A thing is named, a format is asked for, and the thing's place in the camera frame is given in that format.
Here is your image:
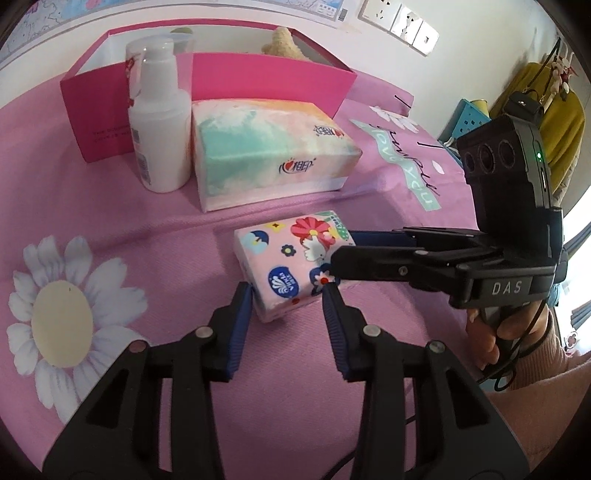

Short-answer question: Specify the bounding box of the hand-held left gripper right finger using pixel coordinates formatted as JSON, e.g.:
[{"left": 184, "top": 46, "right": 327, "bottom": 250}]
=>
[{"left": 322, "top": 284, "right": 529, "bottom": 480}]

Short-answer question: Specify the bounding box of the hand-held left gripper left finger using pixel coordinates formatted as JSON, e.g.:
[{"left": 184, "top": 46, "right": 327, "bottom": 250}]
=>
[{"left": 41, "top": 281, "right": 254, "bottom": 480}]

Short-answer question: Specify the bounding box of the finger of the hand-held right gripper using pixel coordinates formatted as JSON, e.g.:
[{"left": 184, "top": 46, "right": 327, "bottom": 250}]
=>
[
  {"left": 329, "top": 246, "right": 505, "bottom": 290},
  {"left": 347, "top": 227, "right": 503, "bottom": 251}
]

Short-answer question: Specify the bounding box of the floral pocket tissue pack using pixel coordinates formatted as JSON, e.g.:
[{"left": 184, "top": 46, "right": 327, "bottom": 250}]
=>
[{"left": 233, "top": 210, "right": 358, "bottom": 324}]

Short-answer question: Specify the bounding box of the pink cardboard box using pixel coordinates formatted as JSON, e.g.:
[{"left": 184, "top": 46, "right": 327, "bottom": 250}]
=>
[{"left": 60, "top": 25, "right": 358, "bottom": 163}]

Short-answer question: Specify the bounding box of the beige plush toy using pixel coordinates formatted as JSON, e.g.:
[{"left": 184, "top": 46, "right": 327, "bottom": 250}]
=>
[{"left": 261, "top": 27, "right": 315, "bottom": 61}]

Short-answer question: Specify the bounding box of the person's right forearm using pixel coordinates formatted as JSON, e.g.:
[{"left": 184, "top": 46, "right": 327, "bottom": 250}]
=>
[{"left": 480, "top": 323, "right": 591, "bottom": 480}]

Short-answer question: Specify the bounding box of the person's right hand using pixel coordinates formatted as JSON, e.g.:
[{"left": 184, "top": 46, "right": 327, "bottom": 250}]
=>
[{"left": 464, "top": 305, "right": 551, "bottom": 385}]

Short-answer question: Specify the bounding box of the yellow hanging coat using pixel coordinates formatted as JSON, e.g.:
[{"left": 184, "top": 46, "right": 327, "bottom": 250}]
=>
[{"left": 489, "top": 62, "right": 585, "bottom": 190}]

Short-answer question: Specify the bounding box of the pink printed bedsheet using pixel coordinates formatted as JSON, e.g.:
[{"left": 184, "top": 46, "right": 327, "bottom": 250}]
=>
[{"left": 0, "top": 69, "right": 509, "bottom": 480}]

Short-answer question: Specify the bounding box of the blue perforated plastic basket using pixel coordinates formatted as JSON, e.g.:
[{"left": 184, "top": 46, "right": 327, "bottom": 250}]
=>
[{"left": 436, "top": 98, "right": 491, "bottom": 148}]

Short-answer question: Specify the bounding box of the black handbag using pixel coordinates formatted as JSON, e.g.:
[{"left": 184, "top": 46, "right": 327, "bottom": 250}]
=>
[{"left": 503, "top": 90, "right": 546, "bottom": 125}]

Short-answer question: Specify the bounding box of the pastel tissue box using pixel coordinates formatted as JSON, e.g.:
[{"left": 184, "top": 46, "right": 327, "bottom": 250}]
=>
[{"left": 191, "top": 99, "right": 363, "bottom": 213}]

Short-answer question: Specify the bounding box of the white red hanging ornament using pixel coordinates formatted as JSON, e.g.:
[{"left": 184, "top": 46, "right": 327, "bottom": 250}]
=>
[{"left": 551, "top": 48, "right": 575, "bottom": 93}]

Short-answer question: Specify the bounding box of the white pump lotion bottle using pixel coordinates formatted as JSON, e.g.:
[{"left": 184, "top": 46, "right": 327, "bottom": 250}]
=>
[{"left": 124, "top": 37, "right": 194, "bottom": 193}]

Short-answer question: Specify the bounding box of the white wall switch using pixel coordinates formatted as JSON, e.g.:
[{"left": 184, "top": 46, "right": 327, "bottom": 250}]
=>
[{"left": 412, "top": 21, "right": 438, "bottom": 55}]

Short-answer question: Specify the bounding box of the colourful wall map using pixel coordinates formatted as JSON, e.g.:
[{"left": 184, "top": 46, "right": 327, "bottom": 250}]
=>
[{"left": 0, "top": 0, "right": 351, "bottom": 65}]

